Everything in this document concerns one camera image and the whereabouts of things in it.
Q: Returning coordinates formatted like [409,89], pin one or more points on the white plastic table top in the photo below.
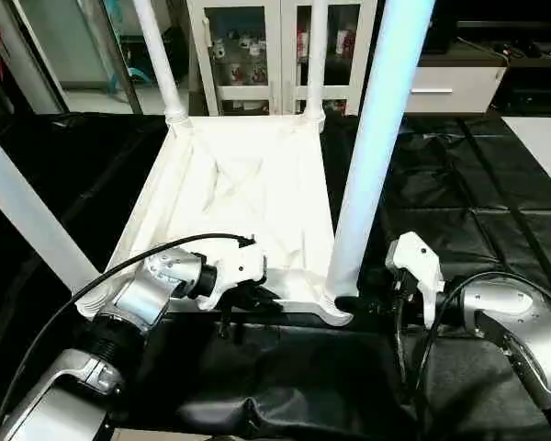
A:
[257,184]

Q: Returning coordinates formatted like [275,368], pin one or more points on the black work mat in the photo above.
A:
[459,184]

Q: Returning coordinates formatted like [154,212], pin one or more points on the white flat panel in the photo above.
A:
[542,152]

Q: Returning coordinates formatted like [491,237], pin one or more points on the white drawer unit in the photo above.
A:
[455,90]

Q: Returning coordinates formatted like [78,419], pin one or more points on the white glass-door cabinet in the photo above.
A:
[248,50]

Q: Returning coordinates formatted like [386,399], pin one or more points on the blue metal stand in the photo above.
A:
[129,73]

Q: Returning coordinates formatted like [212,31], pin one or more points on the dark wooden TV bench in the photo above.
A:
[523,73]

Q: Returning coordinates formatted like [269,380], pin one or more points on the dark floor crate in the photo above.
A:
[176,50]

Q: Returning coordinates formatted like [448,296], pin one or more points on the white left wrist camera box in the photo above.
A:
[234,266]

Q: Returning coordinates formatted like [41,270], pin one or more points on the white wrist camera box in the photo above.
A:
[413,262]
[234,266]

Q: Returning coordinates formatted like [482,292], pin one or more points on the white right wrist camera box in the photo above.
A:
[413,262]

